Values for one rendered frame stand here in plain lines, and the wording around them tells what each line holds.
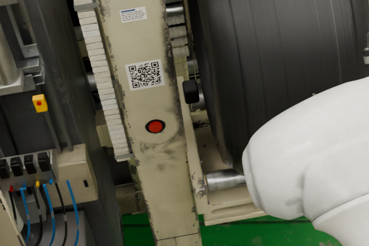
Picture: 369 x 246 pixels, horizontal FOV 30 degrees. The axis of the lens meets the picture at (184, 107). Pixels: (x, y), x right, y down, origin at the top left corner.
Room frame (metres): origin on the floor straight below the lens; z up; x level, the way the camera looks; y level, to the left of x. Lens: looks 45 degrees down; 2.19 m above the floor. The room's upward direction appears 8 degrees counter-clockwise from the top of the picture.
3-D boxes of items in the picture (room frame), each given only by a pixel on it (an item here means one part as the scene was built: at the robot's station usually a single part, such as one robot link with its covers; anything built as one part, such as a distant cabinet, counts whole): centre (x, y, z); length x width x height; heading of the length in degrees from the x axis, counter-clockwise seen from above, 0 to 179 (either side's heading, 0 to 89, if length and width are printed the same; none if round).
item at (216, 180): (1.04, -0.19, 0.90); 0.35 x 0.05 x 0.05; 92
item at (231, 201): (1.04, -0.18, 0.84); 0.36 x 0.09 x 0.06; 92
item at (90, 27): (1.12, 0.16, 1.19); 0.05 x 0.04 x 0.48; 2
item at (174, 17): (1.56, 0.05, 1.05); 0.20 x 0.15 x 0.30; 92
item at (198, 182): (1.18, 0.00, 0.90); 0.40 x 0.03 x 0.10; 2
